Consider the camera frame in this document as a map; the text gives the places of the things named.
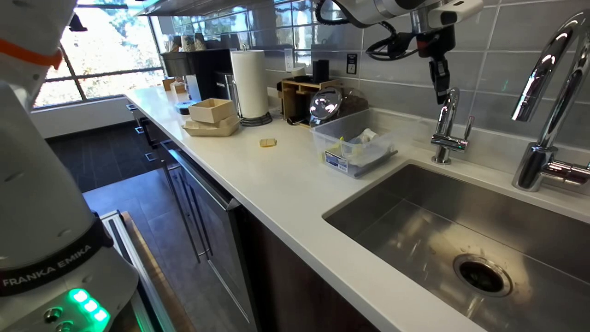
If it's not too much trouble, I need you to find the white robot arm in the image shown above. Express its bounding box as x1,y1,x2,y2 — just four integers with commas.
0,0,139,332

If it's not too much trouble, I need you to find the stainless steel sink basin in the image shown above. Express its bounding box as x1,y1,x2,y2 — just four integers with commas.
325,165,590,332

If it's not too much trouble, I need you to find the wooden organizer shelf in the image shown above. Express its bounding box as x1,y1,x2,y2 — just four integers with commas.
277,76,343,126

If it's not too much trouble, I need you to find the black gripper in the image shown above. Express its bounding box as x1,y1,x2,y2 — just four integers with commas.
417,27,456,104

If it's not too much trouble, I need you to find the black cylindrical canister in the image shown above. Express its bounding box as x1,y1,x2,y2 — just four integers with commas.
312,60,331,84

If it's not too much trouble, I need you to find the clear plastic sponge container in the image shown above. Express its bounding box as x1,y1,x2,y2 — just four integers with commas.
312,110,397,178

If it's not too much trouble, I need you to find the wooden toy block box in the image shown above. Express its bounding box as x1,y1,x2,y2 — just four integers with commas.
189,99,237,124

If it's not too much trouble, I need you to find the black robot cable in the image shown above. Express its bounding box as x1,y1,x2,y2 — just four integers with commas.
316,0,432,63

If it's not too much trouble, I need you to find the white paper towel roll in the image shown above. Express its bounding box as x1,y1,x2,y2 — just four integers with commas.
231,51,272,128

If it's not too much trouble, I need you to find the black coffee maker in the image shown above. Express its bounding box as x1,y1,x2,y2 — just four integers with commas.
163,51,231,102

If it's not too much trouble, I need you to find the black wall switch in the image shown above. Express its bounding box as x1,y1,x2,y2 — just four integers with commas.
345,54,358,75

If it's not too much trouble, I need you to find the dark cabinet front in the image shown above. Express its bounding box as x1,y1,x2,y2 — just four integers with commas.
137,115,377,332

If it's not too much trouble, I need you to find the small chrome faucet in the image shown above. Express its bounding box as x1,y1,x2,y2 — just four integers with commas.
432,89,473,165

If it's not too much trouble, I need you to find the tall chrome main faucet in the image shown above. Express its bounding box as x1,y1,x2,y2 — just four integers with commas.
511,10,590,191

